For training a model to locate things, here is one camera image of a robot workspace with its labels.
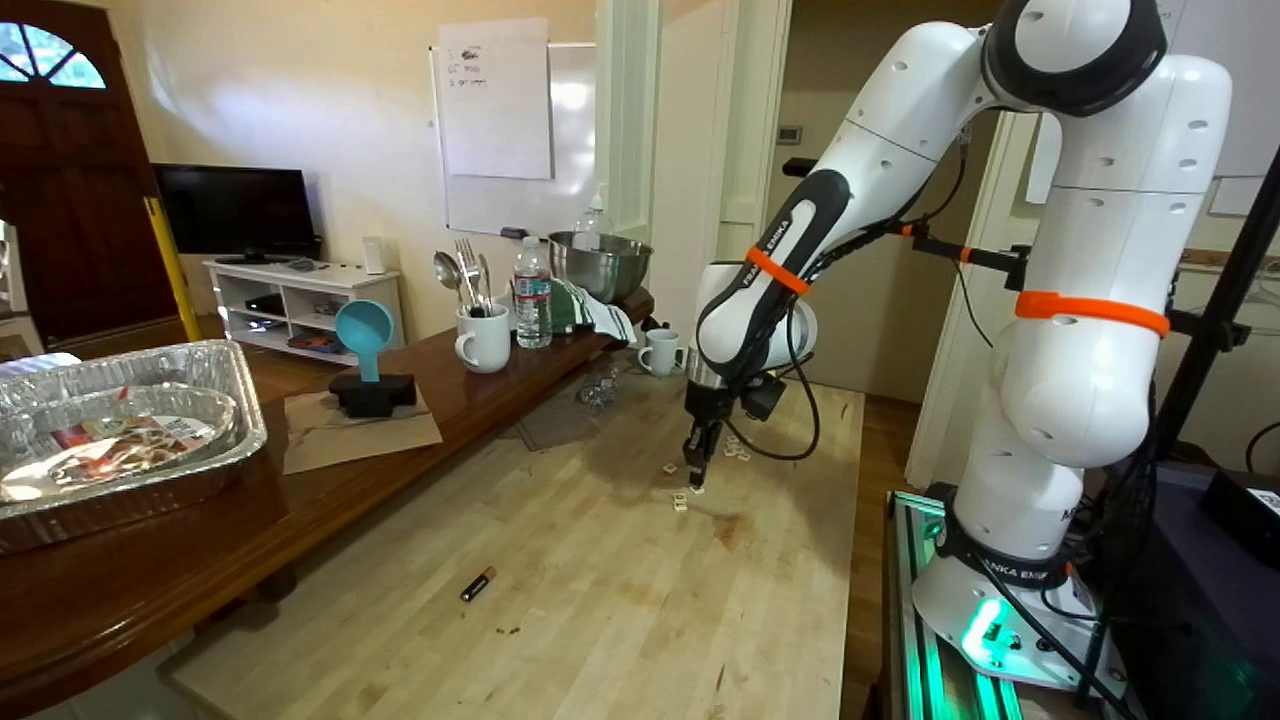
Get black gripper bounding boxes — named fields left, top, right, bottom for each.
left=679, top=381, right=735, bottom=494

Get white ceramic mug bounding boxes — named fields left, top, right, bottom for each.
left=634, top=324, right=688, bottom=381
left=453, top=297, right=518, bottom=378

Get crumpled clear plastic wrap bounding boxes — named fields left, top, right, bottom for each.
left=511, top=368, right=634, bottom=451

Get green striped white towel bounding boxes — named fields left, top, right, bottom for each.
left=552, top=273, right=641, bottom=349

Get stainless steel mixing bowl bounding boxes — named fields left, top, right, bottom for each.
left=543, top=230, right=658, bottom=304

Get clear plastic water bottle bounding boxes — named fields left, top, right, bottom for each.
left=507, top=236, right=555, bottom=352

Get black marker pen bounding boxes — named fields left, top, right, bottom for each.
left=458, top=563, right=500, bottom=607

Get aluminium robot stand green light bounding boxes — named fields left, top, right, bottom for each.
left=874, top=483, right=1138, bottom=720

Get metal spoon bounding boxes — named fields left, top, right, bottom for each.
left=433, top=246, right=492, bottom=317

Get black funnel base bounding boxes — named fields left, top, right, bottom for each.
left=323, top=371, right=422, bottom=422

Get black boom rod orange clamps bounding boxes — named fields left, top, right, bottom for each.
left=781, top=158, right=1045, bottom=294

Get brown paper sheet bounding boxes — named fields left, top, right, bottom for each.
left=275, top=386, right=448, bottom=481

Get white television stand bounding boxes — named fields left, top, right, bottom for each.
left=204, top=257, right=414, bottom=371

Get black computer box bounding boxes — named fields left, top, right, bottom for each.
left=1098, top=458, right=1280, bottom=720

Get black flat television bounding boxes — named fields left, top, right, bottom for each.
left=150, top=159, right=327, bottom=270

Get black tripod pole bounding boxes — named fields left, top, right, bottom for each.
left=1146, top=146, right=1280, bottom=463

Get yellow stick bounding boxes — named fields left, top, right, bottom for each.
left=141, top=197, right=204, bottom=346

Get aluminium foil tray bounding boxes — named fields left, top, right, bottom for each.
left=0, top=336, right=271, bottom=523

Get dark brown wooden counter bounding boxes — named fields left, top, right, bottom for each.
left=0, top=285, right=658, bottom=716

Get dark wooden door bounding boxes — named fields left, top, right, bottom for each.
left=0, top=0, right=185, bottom=355

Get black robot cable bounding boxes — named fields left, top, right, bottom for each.
left=725, top=300, right=823, bottom=470

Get white wall whiteboard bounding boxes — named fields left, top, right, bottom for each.
left=426, top=16, right=602, bottom=236

